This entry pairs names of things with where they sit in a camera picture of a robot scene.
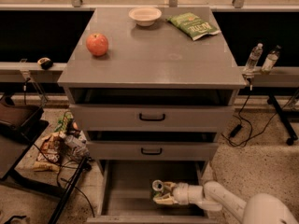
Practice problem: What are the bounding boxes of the black yellow tape measure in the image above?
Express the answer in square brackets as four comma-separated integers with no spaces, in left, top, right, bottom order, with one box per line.
[37,57,53,70]

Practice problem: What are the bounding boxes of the black power cable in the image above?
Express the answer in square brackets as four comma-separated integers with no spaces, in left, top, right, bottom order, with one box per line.
[221,77,281,148]

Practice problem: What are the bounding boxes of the plastic bottle on floor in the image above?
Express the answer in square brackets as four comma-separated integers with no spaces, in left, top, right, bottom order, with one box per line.
[59,132,90,158]

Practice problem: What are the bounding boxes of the green snack bag on floor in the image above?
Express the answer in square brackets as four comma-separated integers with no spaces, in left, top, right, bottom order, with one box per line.
[54,111,73,133]

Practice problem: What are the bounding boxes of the green soda can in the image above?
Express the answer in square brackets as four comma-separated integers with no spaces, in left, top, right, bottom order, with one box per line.
[151,180,164,202]

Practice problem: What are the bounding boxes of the top grey drawer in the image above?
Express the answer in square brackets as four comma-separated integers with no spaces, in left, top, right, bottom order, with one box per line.
[69,105,234,133]

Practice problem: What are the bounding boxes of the bottom grey drawer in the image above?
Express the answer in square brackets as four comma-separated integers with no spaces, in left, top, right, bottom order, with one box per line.
[86,161,218,224]

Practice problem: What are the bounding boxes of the brown snack bag on floor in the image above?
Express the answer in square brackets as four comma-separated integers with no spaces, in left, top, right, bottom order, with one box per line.
[33,133,63,173]

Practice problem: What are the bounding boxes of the green chip bag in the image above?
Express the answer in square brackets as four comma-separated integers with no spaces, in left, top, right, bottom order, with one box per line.
[167,12,221,41]

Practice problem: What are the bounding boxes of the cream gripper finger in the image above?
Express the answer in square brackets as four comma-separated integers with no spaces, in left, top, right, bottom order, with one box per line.
[153,193,175,205]
[163,181,177,193]

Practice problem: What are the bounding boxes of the white bowl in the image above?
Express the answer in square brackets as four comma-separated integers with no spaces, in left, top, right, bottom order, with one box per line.
[129,7,162,27]

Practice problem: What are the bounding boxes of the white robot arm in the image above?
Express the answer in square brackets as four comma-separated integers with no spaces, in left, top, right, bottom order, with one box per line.
[152,180,299,224]

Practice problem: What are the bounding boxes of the middle grey drawer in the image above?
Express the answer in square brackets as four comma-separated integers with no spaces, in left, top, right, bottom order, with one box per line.
[87,141,218,161]

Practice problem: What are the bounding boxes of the clear water bottle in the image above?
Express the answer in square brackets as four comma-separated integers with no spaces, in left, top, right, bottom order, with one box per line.
[243,43,263,77]

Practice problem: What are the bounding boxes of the grey drawer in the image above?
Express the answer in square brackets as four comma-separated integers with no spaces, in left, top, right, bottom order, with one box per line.
[86,161,218,224]
[69,105,234,133]
[87,141,218,161]

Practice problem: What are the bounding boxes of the grey drawer cabinet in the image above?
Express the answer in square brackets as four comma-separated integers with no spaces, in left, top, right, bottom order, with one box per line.
[57,6,247,224]

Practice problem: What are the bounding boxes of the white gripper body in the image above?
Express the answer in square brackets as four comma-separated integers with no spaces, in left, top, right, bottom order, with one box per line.
[172,183,189,205]

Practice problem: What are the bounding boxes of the black rolling stand leg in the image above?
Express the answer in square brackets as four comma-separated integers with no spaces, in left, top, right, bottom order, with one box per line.
[267,93,298,146]

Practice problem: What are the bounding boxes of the red apple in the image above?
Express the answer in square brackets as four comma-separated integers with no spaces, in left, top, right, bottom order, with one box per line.
[85,33,108,57]

